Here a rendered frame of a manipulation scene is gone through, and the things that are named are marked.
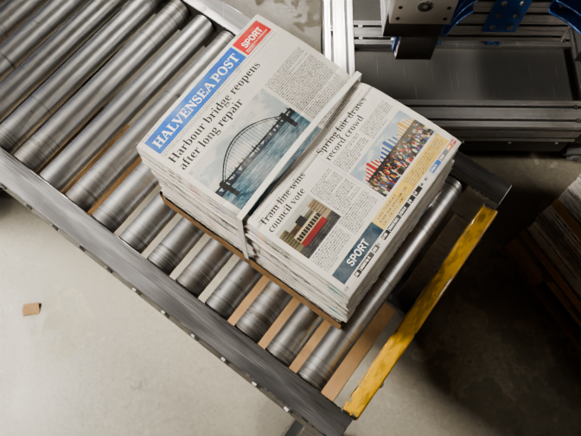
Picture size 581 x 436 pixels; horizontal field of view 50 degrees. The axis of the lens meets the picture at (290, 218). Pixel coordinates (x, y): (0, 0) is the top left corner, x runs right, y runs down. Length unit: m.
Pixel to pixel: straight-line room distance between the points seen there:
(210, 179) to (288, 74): 0.20
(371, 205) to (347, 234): 0.05
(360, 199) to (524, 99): 1.22
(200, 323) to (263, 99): 0.38
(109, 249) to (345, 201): 0.45
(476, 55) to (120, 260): 1.35
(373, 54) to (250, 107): 1.12
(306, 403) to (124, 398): 0.94
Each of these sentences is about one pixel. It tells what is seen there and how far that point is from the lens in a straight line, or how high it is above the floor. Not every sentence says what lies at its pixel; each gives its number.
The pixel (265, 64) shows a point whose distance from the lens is 0.96.
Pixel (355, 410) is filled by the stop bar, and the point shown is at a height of 0.82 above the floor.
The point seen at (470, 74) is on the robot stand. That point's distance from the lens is 2.03.
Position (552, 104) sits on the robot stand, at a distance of 2.03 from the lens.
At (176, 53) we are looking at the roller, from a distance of 1.28.
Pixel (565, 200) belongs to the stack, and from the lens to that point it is 1.65.
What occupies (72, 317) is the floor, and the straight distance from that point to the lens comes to 1.97.
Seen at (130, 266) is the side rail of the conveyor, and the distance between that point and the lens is 1.10.
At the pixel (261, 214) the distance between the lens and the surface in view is 0.86.
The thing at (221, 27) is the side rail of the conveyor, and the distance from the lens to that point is 1.31.
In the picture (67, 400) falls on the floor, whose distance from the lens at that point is 1.93.
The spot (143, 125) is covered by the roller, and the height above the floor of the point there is 0.80.
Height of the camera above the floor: 1.83
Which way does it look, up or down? 69 degrees down
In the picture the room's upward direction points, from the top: 2 degrees clockwise
